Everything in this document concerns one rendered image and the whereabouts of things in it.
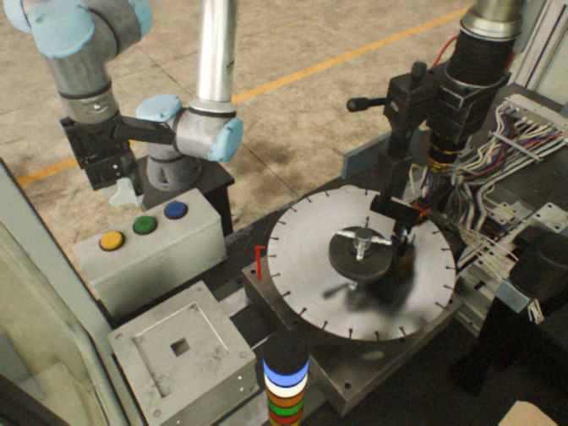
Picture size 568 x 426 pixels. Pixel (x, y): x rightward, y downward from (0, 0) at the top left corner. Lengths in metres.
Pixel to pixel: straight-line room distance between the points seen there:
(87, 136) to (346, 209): 0.47
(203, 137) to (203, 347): 0.50
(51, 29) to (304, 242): 0.49
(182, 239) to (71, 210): 1.54
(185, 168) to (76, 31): 0.60
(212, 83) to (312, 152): 1.51
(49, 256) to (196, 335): 0.26
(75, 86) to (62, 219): 1.72
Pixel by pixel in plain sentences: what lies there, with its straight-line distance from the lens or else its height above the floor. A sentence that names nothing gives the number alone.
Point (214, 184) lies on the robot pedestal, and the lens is 1.16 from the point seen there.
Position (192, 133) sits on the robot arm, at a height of 0.95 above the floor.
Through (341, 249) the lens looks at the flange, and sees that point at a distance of 0.73.
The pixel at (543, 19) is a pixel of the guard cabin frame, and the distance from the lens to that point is 1.73.
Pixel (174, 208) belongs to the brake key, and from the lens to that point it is 0.89.
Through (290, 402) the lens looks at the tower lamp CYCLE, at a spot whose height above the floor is 1.08.
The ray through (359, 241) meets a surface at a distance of 0.70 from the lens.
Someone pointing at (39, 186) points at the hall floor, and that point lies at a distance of 2.58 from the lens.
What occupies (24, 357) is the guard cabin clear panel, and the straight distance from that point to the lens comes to 0.43.
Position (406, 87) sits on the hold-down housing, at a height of 1.25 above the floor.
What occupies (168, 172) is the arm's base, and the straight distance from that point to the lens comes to 1.13.
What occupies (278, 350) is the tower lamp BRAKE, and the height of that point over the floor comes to 1.16.
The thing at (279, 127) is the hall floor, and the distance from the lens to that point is 2.63.
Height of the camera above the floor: 1.54
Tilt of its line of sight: 48 degrees down
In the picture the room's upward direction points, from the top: straight up
